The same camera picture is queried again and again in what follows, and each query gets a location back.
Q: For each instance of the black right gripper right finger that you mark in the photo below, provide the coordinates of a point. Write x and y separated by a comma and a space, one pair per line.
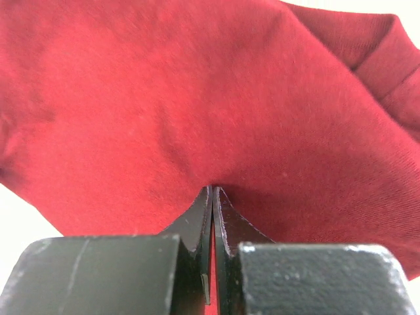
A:
256, 275

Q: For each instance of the dark red t shirt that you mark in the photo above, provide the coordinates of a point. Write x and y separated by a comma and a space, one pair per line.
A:
115, 114

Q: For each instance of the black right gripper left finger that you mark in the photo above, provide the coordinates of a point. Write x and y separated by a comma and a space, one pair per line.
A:
166, 273

